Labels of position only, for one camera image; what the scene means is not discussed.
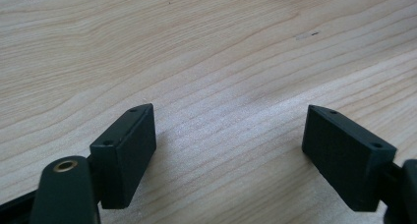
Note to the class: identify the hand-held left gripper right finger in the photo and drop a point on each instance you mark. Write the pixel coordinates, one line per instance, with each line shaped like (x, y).
(344, 158)

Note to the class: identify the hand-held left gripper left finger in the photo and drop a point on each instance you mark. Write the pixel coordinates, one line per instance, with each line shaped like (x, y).
(126, 158)

